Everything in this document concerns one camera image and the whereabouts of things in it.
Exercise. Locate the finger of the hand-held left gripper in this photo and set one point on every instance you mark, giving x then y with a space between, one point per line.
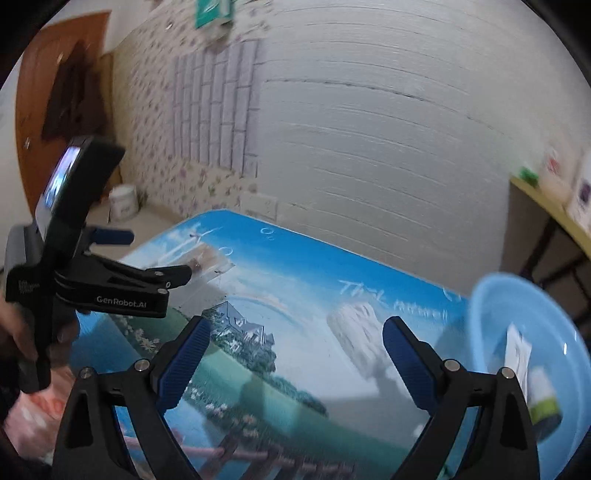
134 288
113 237

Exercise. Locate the wooden folding side table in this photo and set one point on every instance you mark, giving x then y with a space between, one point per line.
545 205

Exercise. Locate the green and white can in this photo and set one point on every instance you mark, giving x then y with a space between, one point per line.
545 399

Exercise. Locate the clear plastic bag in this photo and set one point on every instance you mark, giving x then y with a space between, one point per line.
210 263

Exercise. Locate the brown wooden door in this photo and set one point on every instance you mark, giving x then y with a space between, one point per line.
34 138

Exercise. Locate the green tissue box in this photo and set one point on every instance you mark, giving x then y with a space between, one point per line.
213 11

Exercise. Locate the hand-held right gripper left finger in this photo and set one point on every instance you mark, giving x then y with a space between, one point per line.
184 364

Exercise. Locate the person's left hand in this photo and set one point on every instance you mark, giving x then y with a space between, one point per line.
11 327

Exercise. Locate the dark hanging cloth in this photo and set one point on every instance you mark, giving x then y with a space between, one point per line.
69 92

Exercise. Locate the long white packet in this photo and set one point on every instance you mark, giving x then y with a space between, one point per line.
517 350

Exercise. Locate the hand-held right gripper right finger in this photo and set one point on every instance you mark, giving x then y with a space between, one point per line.
408 364

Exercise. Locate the small green box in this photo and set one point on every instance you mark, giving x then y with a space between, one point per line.
528 175

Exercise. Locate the pink plastic bag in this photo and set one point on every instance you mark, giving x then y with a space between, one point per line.
37 415

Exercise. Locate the blue plastic basin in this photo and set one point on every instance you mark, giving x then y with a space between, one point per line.
503 314

